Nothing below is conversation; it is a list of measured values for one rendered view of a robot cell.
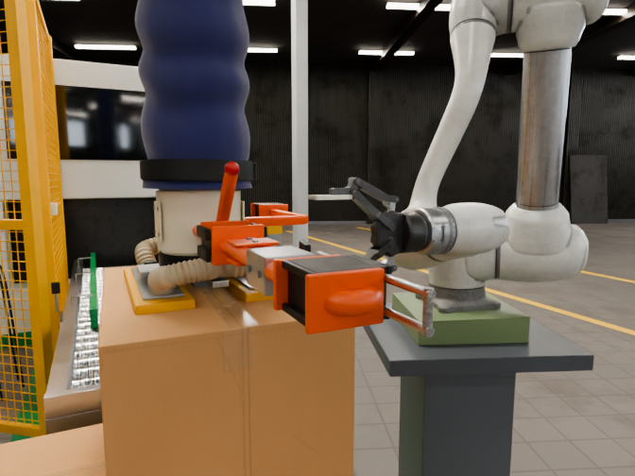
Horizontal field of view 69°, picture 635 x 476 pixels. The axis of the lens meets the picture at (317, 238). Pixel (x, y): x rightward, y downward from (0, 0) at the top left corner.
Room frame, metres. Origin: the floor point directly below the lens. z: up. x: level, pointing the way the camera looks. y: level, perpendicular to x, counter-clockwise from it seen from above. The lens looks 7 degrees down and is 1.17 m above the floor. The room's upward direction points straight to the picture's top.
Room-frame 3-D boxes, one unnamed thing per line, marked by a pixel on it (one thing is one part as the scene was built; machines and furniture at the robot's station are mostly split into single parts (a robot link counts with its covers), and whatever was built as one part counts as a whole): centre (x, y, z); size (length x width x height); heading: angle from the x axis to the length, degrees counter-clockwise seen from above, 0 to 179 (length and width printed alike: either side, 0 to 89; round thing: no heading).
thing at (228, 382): (0.96, 0.24, 0.75); 0.60 x 0.40 x 0.40; 24
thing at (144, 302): (0.92, 0.33, 0.97); 0.34 x 0.10 x 0.05; 26
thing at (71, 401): (1.29, 0.40, 0.58); 0.70 x 0.03 x 0.06; 116
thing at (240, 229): (0.74, 0.14, 1.07); 0.10 x 0.08 x 0.06; 116
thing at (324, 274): (0.42, -0.01, 1.07); 0.08 x 0.07 x 0.05; 26
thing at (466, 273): (1.29, -0.41, 0.98); 0.18 x 0.16 x 0.22; 70
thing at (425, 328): (0.49, -0.03, 1.07); 0.31 x 0.03 x 0.05; 26
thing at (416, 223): (0.84, -0.14, 1.07); 0.09 x 0.07 x 0.08; 115
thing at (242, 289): (1.00, 0.16, 0.97); 0.34 x 0.10 x 0.05; 26
